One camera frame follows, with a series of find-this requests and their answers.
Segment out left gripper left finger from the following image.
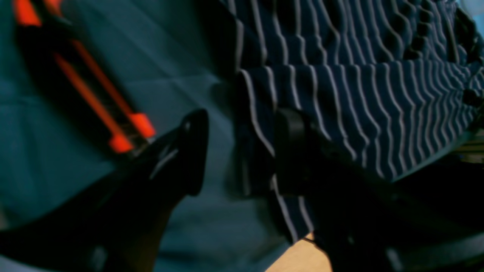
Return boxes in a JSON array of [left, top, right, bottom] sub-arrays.
[[0, 109, 209, 272]]

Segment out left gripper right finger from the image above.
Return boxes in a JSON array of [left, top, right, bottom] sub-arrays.
[[275, 109, 483, 272]]

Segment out navy white striped t-shirt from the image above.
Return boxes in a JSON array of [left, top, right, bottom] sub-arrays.
[[197, 0, 484, 244]]

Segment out light blue table cloth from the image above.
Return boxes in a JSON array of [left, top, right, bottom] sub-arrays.
[[1, 0, 289, 272]]

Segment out orange black utility knife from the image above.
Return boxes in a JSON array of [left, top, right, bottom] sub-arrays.
[[12, 0, 156, 156]]

